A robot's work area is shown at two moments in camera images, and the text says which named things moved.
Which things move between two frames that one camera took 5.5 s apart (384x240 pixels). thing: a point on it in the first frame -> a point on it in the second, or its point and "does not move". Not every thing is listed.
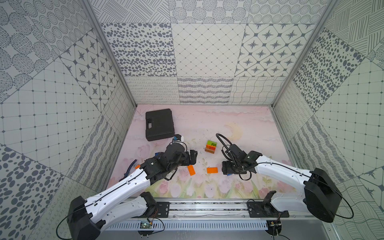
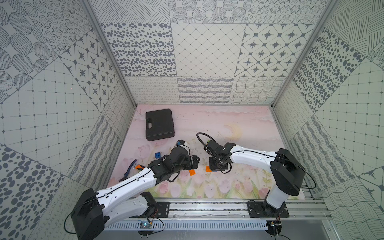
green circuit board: (145, 225) does not move
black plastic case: (159, 124) does not move
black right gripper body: (230, 168) -> (216, 165)
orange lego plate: (191, 170) does not move
